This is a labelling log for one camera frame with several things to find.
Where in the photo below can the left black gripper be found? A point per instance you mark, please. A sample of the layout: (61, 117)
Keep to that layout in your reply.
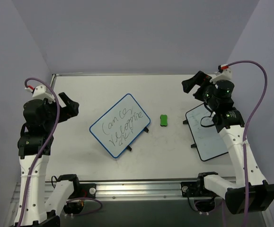
(61, 109)

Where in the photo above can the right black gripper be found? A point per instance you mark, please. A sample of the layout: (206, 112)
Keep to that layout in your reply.
(200, 87)

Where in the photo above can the green whiteboard eraser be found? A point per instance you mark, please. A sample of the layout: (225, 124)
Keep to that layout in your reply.
(163, 120)

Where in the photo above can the blue framed whiteboard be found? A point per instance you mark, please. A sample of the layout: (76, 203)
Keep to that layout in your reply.
(116, 129)

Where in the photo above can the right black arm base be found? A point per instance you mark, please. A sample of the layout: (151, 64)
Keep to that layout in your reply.
(199, 199)

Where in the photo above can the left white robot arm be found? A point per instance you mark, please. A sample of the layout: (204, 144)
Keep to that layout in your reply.
(34, 149)

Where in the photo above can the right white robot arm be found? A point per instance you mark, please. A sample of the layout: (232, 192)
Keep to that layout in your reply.
(251, 192)

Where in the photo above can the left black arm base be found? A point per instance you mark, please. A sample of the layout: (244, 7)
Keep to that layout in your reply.
(87, 190)

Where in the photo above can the black framed whiteboard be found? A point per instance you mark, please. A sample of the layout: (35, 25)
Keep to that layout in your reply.
(206, 140)

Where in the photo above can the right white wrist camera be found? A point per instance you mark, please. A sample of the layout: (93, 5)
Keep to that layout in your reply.
(223, 73)

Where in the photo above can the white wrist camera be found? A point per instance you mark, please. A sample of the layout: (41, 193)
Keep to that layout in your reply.
(223, 73)
(41, 92)

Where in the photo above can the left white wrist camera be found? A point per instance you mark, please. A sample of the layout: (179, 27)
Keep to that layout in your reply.
(41, 92)

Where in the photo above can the aluminium mounting rail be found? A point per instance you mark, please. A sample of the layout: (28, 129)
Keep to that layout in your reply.
(130, 191)

